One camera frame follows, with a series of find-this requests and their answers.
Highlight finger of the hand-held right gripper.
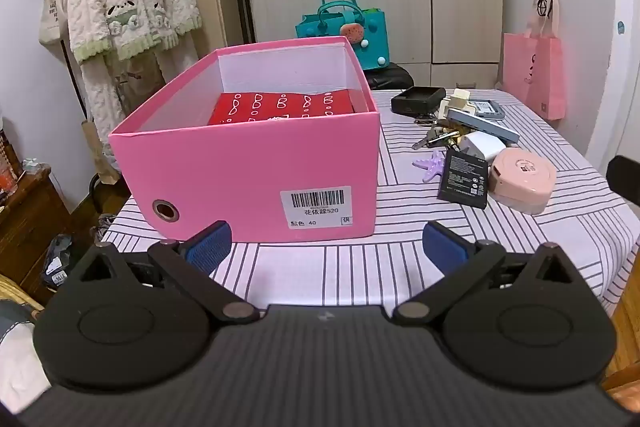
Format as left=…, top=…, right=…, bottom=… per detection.
left=605, top=155, right=640, bottom=208

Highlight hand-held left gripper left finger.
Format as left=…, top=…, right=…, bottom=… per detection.
left=65, top=221, right=261, bottom=325

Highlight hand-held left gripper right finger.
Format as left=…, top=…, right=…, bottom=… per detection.
left=392, top=221, right=586, bottom=325

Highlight pink cardboard box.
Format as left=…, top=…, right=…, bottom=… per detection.
left=108, top=36, right=382, bottom=244

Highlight cream plastic holder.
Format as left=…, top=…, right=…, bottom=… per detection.
left=439, top=89, right=473, bottom=120

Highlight black phone battery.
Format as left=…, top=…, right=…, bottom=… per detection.
left=436, top=148, right=489, bottom=210

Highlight purple starfish toy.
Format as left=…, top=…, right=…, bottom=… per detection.
left=411, top=150, right=447, bottom=184

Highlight striped tablecloth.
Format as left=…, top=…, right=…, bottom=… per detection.
left=100, top=88, right=640, bottom=313

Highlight pink round case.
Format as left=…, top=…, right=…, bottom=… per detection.
left=487, top=148, right=557, bottom=215

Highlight white charger plug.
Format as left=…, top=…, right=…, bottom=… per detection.
left=457, top=130, right=507, bottom=161

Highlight silver key bunch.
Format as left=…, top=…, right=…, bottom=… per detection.
left=412, top=116, right=463, bottom=152

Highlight grey-blue flat device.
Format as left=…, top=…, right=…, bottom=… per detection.
left=446, top=108, right=521, bottom=144

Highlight pink shopping bag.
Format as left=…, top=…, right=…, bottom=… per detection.
left=501, top=0, right=567, bottom=122

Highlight black rectangular tray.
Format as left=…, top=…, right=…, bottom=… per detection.
left=390, top=86, right=447, bottom=116

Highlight grey labelled hard drive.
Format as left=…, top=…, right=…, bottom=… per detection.
left=470, top=99, right=506, bottom=120

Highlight dark plastic bag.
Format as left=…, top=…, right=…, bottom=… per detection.
left=42, top=234, right=76, bottom=290

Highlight red patterned box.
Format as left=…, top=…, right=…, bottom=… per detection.
left=207, top=89, right=356, bottom=126

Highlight wooden side cabinet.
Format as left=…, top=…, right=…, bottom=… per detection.
left=0, top=167, right=76, bottom=293

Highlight colourful packets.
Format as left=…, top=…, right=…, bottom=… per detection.
left=0, top=117, right=26, bottom=208

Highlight grey white bedding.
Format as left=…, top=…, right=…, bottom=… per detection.
left=0, top=302, right=51, bottom=413

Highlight teal felt handbag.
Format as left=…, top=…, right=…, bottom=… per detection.
left=295, top=0, right=390, bottom=72

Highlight beige tote bag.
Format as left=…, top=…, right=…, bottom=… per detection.
left=40, top=0, right=71, bottom=45

